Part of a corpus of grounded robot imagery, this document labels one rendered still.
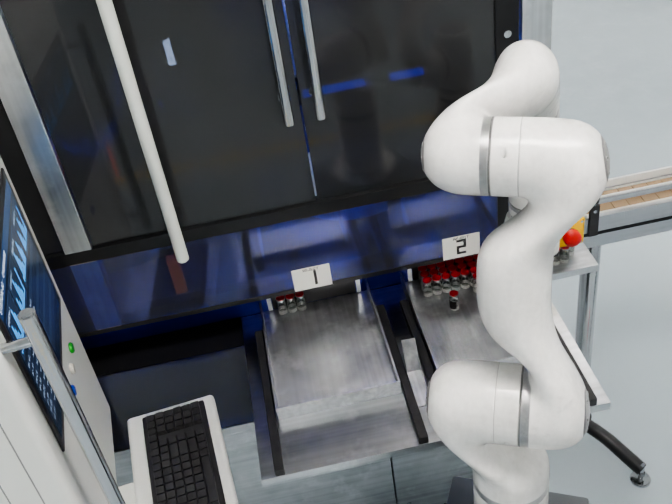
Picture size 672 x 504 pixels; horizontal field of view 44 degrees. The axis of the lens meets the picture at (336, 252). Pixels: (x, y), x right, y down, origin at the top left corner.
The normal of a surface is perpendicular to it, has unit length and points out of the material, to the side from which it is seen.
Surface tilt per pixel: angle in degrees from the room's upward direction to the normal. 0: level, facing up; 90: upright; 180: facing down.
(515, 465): 31
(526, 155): 52
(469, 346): 0
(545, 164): 67
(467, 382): 20
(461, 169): 80
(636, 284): 0
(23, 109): 90
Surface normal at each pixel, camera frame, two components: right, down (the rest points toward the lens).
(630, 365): -0.12, -0.78
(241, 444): 0.17, 0.59
